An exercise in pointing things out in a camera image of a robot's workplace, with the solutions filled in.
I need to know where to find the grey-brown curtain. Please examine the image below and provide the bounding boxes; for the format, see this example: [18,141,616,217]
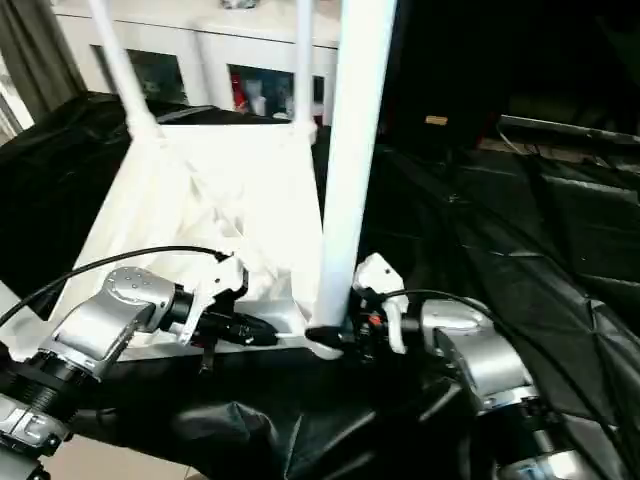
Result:
[0,0,87,142]

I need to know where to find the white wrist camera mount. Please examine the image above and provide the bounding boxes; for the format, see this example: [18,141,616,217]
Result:
[352,253,407,355]
[177,249,251,347]

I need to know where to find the white plastic table leg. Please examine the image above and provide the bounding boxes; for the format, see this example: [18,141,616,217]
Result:
[292,0,318,140]
[312,0,400,332]
[87,0,164,145]
[0,279,54,362]

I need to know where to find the large black box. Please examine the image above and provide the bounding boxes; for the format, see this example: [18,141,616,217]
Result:
[379,0,640,151]

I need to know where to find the dark horizontal metal rail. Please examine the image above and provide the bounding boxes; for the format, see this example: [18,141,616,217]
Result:
[499,114,640,147]

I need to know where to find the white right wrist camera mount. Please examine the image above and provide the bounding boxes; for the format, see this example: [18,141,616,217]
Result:
[352,253,407,355]

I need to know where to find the black plastic mat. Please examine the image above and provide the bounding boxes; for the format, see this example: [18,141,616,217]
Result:
[0,92,640,480]

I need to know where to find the white glass-door cabinet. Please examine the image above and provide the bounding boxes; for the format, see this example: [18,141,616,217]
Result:
[52,0,347,127]

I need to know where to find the red box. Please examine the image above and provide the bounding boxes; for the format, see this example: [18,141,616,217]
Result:
[232,74,250,113]

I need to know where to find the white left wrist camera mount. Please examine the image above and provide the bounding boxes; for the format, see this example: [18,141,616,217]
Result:
[177,249,251,347]

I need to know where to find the white plastic table top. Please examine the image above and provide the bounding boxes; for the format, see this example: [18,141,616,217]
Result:
[0,122,346,362]

